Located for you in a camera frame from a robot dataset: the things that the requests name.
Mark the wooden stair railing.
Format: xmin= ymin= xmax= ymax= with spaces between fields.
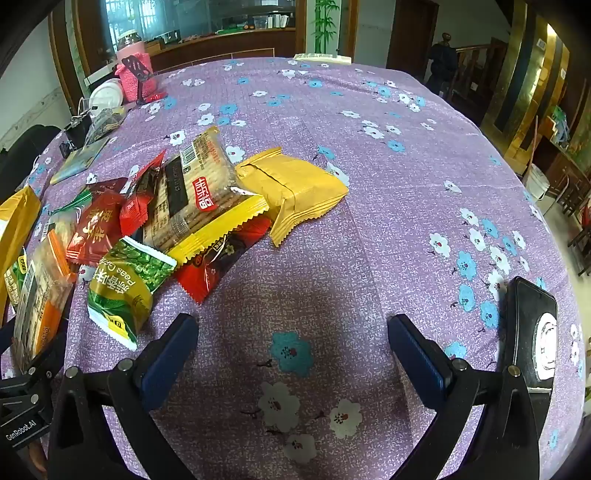
xmin=456 ymin=41 xmax=507 ymax=123

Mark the clear bag of small items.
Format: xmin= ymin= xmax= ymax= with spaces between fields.
xmin=85 ymin=107 xmax=128 ymax=142

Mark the white bucket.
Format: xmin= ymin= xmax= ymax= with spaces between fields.
xmin=524 ymin=164 xmax=551 ymax=202

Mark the bamboo print pillar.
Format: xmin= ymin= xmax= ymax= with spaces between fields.
xmin=314 ymin=0 xmax=341 ymax=55

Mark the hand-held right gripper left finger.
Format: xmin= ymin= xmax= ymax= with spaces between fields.
xmin=47 ymin=313 xmax=199 ymax=480

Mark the orange-edged cracker pack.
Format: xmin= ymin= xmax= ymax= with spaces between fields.
xmin=10 ymin=222 xmax=78 ymax=376

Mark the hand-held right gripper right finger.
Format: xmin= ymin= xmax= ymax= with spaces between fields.
xmin=388 ymin=313 xmax=542 ymax=480

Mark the black leather sofa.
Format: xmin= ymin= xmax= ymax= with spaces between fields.
xmin=0 ymin=124 xmax=62 ymax=197

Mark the green-edged round cracker pack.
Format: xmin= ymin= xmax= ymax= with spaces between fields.
xmin=47 ymin=189 xmax=94 ymax=243

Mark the pink knitted bottle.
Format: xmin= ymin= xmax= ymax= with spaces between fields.
xmin=113 ymin=30 xmax=155 ymax=103

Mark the red and black snack packet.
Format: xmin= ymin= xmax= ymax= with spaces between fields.
xmin=174 ymin=216 xmax=273 ymax=305

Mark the purple floral tablecloth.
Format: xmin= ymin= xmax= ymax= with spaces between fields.
xmin=0 ymin=55 xmax=587 ymax=480

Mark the yellow cardboard box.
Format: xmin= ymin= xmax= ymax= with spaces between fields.
xmin=0 ymin=185 xmax=43 ymax=317

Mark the wooden glass cabinet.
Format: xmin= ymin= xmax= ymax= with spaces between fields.
xmin=51 ymin=0 xmax=308 ymax=112

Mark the dark wooden chair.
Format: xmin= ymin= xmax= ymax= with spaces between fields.
xmin=556 ymin=166 xmax=591 ymax=278

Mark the small black box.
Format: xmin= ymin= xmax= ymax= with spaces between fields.
xmin=64 ymin=117 xmax=93 ymax=147

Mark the yellow and blue booklet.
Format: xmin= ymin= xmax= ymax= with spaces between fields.
xmin=50 ymin=136 xmax=110 ymax=185

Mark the black device with white print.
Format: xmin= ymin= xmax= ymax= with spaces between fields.
xmin=501 ymin=276 xmax=559 ymax=416

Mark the small red snack packet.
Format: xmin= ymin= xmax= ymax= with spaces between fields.
xmin=119 ymin=150 xmax=167 ymax=238

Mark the yellow-edged cracker pack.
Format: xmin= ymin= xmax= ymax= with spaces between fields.
xmin=141 ymin=126 xmax=269 ymax=267

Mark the yellow snack packet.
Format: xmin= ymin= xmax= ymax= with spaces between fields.
xmin=235 ymin=148 xmax=350 ymax=249

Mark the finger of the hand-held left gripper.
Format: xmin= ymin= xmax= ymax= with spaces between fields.
xmin=25 ymin=318 xmax=75 ymax=385
xmin=0 ymin=323 xmax=17 ymax=359

